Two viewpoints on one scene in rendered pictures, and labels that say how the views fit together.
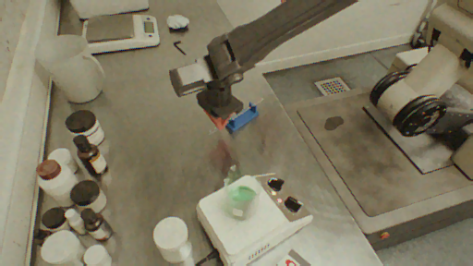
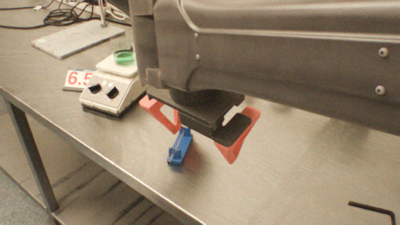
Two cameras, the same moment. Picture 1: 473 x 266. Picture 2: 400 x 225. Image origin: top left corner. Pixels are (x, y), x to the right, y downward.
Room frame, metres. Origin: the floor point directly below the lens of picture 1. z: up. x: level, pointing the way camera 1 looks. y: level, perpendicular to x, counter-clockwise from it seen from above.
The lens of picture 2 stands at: (1.09, -0.31, 1.28)
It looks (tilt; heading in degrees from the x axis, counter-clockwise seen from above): 35 degrees down; 147
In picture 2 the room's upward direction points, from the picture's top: straight up
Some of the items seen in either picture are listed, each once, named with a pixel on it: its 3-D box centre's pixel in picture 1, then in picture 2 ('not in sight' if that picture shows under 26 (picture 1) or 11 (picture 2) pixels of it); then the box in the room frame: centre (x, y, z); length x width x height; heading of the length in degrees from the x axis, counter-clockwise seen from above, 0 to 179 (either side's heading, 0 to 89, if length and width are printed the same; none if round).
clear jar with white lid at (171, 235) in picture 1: (174, 241); not in sight; (0.21, 0.11, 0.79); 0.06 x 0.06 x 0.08
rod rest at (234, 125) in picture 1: (242, 115); (180, 143); (0.57, -0.02, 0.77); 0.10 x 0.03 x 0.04; 133
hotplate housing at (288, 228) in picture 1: (251, 215); (121, 80); (0.26, -0.03, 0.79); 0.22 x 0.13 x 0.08; 122
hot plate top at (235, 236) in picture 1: (240, 211); (125, 62); (0.25, -0.01, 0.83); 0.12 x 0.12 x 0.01; 32
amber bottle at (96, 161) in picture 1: (89, 154); not in sight; (0.40, 0.32, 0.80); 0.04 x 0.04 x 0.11
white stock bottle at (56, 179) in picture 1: (59, 182); not in sight; (0.33, 0.36, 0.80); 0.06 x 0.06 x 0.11
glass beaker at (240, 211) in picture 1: (241, 195); (124, 49); (0.26, -0.01, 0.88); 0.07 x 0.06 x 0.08; 25
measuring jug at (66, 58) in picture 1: (78, 72); not in sight; (0.68, 0.44, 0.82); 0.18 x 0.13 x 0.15; 69
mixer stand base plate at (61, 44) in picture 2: not in sight; (79, 36); (-0.20, -0.02, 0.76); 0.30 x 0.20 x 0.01; 108
